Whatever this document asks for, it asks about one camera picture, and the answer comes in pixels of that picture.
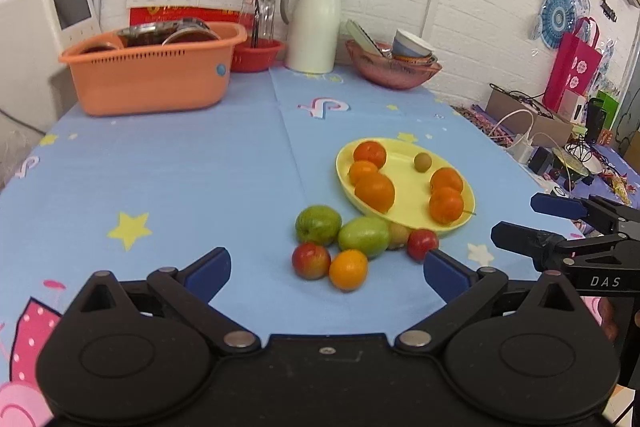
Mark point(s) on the small tangerine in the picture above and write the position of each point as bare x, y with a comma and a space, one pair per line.
359, 169

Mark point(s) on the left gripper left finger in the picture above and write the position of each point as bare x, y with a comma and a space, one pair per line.
188, 292

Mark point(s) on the large orange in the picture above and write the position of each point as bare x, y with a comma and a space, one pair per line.
377, 191
446, 177

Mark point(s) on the blue paper fan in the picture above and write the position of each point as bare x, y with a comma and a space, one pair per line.
554, 19

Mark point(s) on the red plastic basket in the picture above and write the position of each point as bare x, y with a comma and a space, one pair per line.
257, 59

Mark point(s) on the pink shopping bag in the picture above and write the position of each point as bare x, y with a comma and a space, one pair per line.
575, 64

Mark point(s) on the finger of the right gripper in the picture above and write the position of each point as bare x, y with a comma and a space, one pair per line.
563, 207
538, 245

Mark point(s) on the white thermos jug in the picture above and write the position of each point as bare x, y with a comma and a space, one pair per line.
313, 27

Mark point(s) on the green white plate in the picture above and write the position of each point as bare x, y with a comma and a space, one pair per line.
362, 38

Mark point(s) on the brown kiwi fruit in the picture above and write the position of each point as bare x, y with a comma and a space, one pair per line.
399, 236

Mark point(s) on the pink glass bowl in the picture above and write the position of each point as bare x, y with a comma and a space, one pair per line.
389, 73

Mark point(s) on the white appliance with screen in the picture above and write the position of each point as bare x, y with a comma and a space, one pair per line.
36, 87

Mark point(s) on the brown longan front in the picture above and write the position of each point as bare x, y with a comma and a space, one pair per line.
422, 162

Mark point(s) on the light green apple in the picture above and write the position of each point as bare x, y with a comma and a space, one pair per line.
369, 235

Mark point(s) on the red apple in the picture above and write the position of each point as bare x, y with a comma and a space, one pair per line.
420, 243
311, 261

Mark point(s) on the reddish orange tangerine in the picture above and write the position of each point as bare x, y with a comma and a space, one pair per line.
371, 151

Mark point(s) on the yellow orange citrus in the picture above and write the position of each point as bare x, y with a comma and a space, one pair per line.
349, 270

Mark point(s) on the white blue ceramic bowl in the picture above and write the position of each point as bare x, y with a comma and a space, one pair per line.
408, 45

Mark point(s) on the cardboard box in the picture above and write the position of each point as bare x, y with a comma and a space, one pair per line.
520, 114

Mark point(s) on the dark green mango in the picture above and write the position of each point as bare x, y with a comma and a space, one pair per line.
318, 224

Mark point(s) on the blue patterned tablecloth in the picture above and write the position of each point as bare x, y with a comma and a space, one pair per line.
130, 194

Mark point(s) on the large orange front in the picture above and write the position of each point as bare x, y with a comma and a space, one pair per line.
377, 191

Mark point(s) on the orange plastic basket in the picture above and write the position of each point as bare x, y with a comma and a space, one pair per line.
112, 79

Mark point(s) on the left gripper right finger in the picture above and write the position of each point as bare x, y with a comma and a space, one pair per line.
469, 297

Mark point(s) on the glass carafe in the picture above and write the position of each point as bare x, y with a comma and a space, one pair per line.
257, 17

